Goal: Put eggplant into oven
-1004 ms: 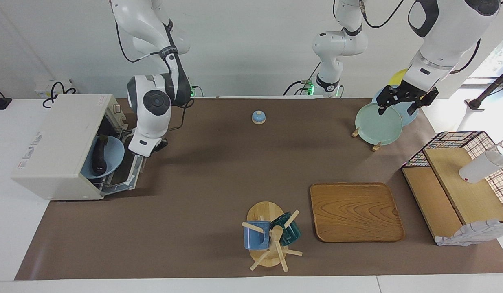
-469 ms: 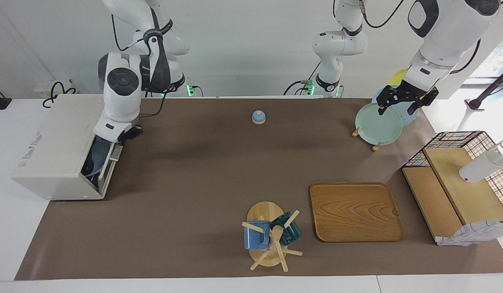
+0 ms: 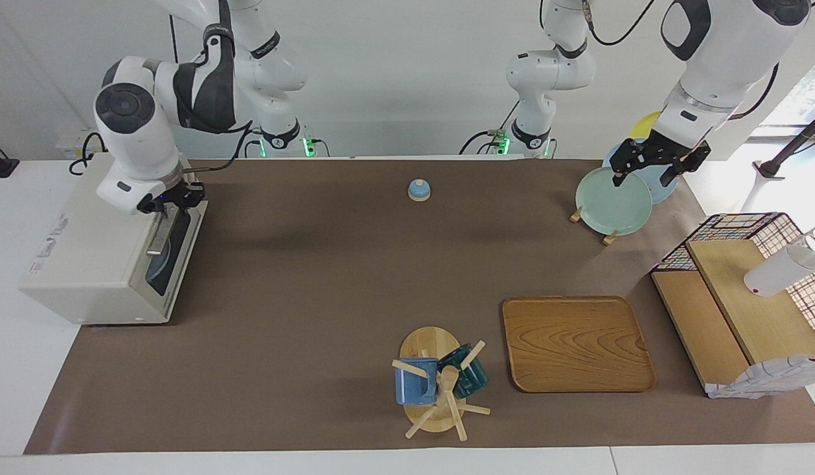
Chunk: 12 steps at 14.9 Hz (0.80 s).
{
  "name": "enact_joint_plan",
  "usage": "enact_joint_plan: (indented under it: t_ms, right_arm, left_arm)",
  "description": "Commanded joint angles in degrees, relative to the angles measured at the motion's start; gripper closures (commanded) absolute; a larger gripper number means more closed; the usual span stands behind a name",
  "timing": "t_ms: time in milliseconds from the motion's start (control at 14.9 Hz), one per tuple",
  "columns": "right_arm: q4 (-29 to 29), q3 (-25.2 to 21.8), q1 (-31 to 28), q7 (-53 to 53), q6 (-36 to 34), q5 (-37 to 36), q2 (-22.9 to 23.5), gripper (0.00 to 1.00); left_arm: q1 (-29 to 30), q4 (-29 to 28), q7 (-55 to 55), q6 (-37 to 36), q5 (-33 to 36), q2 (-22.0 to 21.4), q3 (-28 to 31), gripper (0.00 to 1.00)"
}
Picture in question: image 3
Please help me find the glass oven door with handle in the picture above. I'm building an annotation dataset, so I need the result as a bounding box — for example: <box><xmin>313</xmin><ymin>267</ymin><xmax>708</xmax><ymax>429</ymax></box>
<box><xmin>142</xmin><ymin>198</ymin><xmax>209</xmax><ymax>312</ymax></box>

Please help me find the white toaster oven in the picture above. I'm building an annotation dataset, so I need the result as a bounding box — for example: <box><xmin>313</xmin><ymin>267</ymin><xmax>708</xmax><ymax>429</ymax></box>
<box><xmin>19</xmin><ymin>153</ymin><xmax>209</xmax><ymax>325</ymax></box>

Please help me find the light blue racked plate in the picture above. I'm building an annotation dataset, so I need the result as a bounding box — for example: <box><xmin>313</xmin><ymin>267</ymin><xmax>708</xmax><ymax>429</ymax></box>
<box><xmin>602</xmin><ymin>139</ymin><xmax>680</xmax><ymax>204</ymax></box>

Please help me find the yellow racked plate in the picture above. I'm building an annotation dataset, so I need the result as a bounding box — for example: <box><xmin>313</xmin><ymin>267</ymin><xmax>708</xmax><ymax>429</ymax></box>
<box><xmin>628</xmin><ymin>111</ymin><xmax>665</xmax><ymax>141</ymax></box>

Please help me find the pale green racked plate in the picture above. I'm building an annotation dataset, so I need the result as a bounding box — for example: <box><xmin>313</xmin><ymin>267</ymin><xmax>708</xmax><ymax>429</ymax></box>
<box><xmin>575</xmin><ymin>166</ymin><xmax>653</xmax><ymax>236</ymax></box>

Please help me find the wooden plate rack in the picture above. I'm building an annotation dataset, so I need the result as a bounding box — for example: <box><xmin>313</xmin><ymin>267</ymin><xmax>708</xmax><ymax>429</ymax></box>
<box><xmin>570</xmin><ymin>206</ymin><xmax>619</xmax><ymax>246</ymax></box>

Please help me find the white cup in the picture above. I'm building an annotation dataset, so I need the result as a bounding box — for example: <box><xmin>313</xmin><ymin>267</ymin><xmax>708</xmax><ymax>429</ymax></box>
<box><xmin>744</xmin><ymin>224</ymin><xmax>815</xmax><ymax>298</ymax></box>

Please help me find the brown table mat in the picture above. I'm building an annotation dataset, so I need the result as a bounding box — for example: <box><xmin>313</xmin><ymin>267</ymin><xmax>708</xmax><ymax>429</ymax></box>
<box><xmin>23</xmin><ymin>158</ymin><xmax>815</xmax><ymax>456</ymax></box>

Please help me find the wooden serving tray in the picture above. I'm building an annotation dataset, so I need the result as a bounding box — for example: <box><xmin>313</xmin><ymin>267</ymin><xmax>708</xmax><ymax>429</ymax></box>
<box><xmin>502</xmin><ymin>296</ymin><xmax>657</xmax><ymax>394</ymax></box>

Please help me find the white patterned cloth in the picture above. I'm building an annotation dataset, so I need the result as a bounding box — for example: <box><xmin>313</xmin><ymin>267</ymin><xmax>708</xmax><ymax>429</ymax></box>
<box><xmin>705</xmin><ymin>355</ymin><xmax>815</xmax><ymax>400</ymax></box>

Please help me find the dark green ceramic mug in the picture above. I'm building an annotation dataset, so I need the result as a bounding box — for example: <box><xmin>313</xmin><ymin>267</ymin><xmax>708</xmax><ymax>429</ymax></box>
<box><xmin>438</xmin><ymin>343</ymin><xmax>490</xmax><ymax>399</ymax></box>

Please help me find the wooden mug tree stand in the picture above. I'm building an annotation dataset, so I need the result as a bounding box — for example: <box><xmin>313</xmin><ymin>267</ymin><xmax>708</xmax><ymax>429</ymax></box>
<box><xmin>391</xmin><ymin>326</ymin><xmax>492</xmax><ymax>441</ymax></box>

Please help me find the blue ceramic mug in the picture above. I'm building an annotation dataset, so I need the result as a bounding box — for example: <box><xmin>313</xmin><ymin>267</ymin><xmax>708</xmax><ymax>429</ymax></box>
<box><xmin>394</xmin><ymin>358</ymin><xmax>440</xmax><ymax>406</ymax></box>

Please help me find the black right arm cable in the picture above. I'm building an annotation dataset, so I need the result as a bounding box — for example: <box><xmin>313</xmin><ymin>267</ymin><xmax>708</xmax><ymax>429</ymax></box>
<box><xmin>183</xmin><ymin>121</ymin><xmax>255</xmax><ymax>174</ymax></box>

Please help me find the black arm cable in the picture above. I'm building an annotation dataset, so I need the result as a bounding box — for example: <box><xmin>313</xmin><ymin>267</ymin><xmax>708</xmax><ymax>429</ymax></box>
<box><xmin>541</xmin><ymin>0</ymin><xmax>655</xmax><ymax>48</ymax></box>
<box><xmin>183</xmin><ymin>121</ymin><xmax>255</xmax><ymax>174</ymax></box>

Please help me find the black power cord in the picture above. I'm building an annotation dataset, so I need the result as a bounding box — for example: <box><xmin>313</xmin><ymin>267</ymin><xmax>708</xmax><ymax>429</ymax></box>
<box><xmin>69</xmin><ymin>132</ymin><xmax>110</xmax><ymax>176</ymax></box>

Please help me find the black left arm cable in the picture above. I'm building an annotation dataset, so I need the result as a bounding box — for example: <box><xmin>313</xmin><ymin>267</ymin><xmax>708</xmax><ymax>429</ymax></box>
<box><xmin>541</xmin><ymin>0</ymin><xmax>655</xmax><ymax>48</ymax></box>

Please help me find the wooden shelf with wire basket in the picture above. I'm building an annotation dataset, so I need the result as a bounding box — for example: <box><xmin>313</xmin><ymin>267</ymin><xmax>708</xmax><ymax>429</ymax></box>
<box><xmin>650</xmin><ymin>212</ymin><xmax>815</xmax><ymax>396</ymax></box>

